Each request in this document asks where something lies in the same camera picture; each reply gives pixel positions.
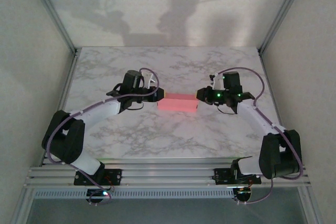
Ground pink and white paper box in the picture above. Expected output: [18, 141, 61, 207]
[156, 92, 199, 113]

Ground aluminium frame post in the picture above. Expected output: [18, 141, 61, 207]
[258, 0, 311, 53]
[25, 0, 79, 55]

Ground aluminium frame cross rails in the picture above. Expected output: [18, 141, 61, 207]
[23, 155, 312, 189]

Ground aluminium frame leg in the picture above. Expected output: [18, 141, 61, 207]
[299, 187, 325, 224]
[10, 188, 35, 224]

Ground gripper thin black cable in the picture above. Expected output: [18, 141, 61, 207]
[128, 102, 145, 111]
[217, 104, 236, 116]

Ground left gripper thin black cable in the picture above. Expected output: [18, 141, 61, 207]
[128, 102, 145, 111]

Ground aluminium side rail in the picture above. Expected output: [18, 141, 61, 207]
[39, 49, 81, 167]
[258, 49, 294, 166]

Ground grey slotted cable duct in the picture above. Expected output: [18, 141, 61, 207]
[33, 188, 235, 199]

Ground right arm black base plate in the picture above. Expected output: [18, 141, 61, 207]
[214, 168, 262, 185]

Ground right gripper thin black cable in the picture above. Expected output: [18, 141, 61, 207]
[217, 104, 236, 116]

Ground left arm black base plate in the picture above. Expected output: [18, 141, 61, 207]
[73, 168, 123, 186]

